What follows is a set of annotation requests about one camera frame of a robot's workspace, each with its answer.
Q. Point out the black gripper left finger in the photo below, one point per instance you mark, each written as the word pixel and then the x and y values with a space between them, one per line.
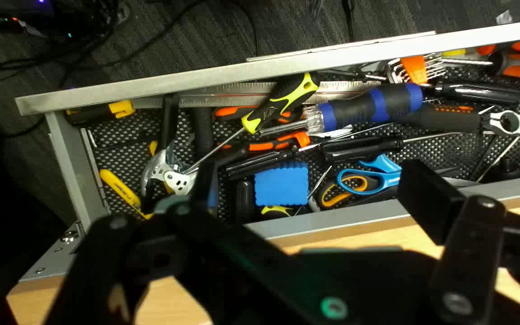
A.
pixel 100 264

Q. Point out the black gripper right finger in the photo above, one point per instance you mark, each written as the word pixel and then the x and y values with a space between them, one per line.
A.
pixel 473 258

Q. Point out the silver open wrench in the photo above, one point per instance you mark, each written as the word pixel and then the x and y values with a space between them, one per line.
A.
pixel 508 123

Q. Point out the black screwdriver with orange print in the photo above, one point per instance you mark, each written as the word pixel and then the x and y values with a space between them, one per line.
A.
pixel 446 118

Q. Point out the grey metal tool drawer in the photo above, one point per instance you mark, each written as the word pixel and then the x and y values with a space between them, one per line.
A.
pixel 152 91

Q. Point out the orange black slim screwdriver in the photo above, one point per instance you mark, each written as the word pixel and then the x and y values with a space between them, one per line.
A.
pixel 271 145

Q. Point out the silver perforated tool head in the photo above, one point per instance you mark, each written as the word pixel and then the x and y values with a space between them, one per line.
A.
pixel 166 172

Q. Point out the grey cabinet with wooden top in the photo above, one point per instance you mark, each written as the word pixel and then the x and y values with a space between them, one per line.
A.
pixel 343 237

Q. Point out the black yellow utility knife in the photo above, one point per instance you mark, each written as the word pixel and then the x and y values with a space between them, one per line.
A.
pixel 100 112

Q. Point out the blue foam block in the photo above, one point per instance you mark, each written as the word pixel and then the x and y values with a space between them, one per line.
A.
pixel 282 184

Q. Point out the orange hex key set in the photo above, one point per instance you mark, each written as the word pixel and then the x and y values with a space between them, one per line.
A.
pixel 415 67

